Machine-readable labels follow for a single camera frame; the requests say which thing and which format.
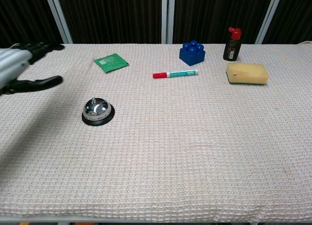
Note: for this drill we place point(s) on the yellow sponge with green base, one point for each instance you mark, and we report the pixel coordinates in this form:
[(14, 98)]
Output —
[(247, 73)]

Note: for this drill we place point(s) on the black bottle with red cap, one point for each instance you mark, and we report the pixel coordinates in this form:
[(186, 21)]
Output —
[(232, 49)]

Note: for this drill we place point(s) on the green foil sachet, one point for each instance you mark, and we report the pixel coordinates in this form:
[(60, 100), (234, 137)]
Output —
[(111, 62)]

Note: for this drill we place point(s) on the chrome bell with black base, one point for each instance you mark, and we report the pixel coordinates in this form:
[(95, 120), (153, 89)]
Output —
[(97, 111)]

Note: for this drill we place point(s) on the left silver and black robot hand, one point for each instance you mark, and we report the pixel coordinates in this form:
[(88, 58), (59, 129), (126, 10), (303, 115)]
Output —
[(12, 61)]

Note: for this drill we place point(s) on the red-capped white marker pen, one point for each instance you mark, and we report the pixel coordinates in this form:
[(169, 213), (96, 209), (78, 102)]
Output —
[(175, 74)]

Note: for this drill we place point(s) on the blue toy building block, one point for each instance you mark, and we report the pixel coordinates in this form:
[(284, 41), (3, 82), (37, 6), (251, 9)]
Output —
[(192, 54)]

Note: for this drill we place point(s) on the white waffle-weave tablecloth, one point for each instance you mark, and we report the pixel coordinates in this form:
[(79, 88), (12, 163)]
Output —
[(170, 149)]

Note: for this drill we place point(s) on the white metal frame post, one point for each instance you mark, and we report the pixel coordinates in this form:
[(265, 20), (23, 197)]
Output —
[(269, 15), (168, 15), (58, 15)]

